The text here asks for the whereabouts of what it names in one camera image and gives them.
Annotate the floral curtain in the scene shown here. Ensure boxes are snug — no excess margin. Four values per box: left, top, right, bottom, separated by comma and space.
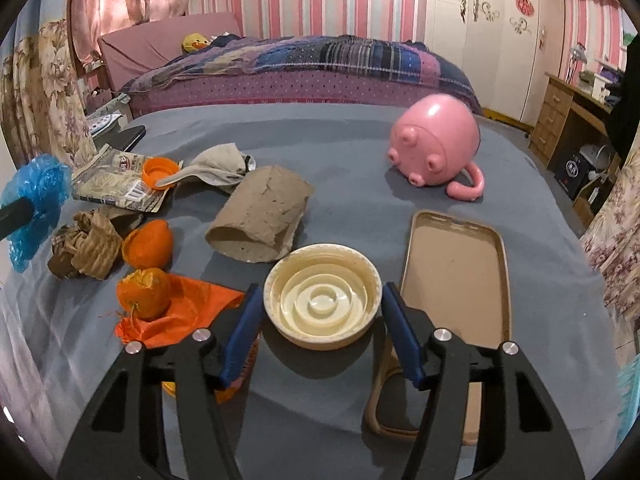
1, 18, 96, 168

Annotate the wooden desk with drawers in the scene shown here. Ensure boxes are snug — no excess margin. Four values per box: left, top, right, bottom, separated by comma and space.
529, 75, 620, 230

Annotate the yellow duck plush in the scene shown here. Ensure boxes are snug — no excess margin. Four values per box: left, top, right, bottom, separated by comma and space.
181, 32, 210, 53

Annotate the orange plastic bag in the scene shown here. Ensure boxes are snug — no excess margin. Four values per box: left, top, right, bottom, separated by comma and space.
114, 273, 260, 406

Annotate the small green bedside stool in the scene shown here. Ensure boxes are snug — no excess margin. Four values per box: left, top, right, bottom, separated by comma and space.
87, 93, 132, 138

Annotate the cream round plastic lid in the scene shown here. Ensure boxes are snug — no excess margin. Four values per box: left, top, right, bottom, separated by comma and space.
264, 244, 382, 351

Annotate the beige cloth cap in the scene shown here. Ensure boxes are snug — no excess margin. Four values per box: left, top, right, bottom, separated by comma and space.
158, 143, 257, 194

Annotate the orange bottle cap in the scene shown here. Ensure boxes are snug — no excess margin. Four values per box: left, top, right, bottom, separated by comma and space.
142, 157, 180, 191

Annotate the tan phone case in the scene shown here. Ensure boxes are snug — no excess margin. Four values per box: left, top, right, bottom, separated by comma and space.
364, 210, 512, 445

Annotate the patchwork plaid quilt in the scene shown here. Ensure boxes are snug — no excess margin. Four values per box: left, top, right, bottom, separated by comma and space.
122, 35, 482, 115

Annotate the bed with purple sheet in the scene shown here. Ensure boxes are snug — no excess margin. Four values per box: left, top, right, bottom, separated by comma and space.
99, 13, 482, 116

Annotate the blue plastic bag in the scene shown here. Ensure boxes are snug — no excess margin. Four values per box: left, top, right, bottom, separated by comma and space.
1, 154, 72, 273

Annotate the brown cardboard tube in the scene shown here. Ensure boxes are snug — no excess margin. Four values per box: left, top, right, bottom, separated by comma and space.
205, 166, 314, 263

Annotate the black wallet case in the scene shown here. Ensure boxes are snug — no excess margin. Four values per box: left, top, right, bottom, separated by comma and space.
94, 126, 146, 152

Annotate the white wardrobe with decals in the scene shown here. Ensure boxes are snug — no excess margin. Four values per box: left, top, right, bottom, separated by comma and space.
425, 0, 564, 126

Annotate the printed snack wrapper bag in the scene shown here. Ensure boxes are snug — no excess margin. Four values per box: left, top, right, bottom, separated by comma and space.
72, 144, 168, 214

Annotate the brown paper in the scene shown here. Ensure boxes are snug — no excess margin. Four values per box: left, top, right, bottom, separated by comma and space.
48, 209, 122, 280

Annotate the pink pig toy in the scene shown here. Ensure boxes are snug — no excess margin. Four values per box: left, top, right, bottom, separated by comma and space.
387, 93, 485, 202

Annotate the orange peel half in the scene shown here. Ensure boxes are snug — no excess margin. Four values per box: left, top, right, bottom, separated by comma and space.
116, 268, 171, 321
122, 220, 174, 270

